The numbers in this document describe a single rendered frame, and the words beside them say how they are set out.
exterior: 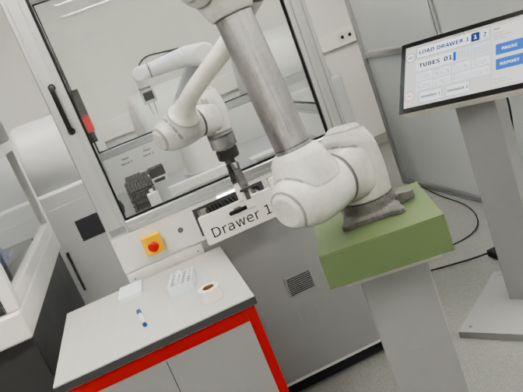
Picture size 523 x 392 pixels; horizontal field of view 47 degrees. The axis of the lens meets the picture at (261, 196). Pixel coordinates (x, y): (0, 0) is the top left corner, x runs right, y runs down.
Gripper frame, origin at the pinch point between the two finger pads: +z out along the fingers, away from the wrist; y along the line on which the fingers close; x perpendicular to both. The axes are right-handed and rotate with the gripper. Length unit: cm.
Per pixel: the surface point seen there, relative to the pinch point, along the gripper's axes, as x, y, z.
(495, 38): -108, -1, -19
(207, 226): 15.4, 8.6, 5.0
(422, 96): -82, 15, -7
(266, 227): -6.9, 24.3, 19.3
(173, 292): 34.9, -9.9, 15.9
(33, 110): 94, 344, -57
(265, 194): -8.4, 8.6, 2.4
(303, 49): -45, 24, -40
